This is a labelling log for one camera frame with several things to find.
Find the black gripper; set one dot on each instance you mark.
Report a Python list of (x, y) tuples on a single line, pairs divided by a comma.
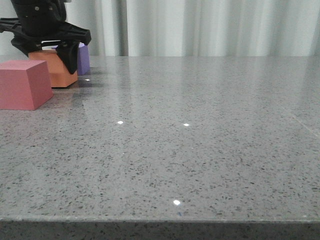
[(45, 20)]

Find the orange foam cube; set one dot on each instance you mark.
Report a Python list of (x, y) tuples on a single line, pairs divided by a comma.
[(59, 74)]

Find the purple foam cube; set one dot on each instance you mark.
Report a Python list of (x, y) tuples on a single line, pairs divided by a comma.
[(83, 59)]

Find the pink foam cube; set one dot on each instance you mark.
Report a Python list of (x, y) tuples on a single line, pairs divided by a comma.
[(24, 84)]

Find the pale green curtain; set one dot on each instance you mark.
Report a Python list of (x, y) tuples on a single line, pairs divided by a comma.
[(208, 28)]

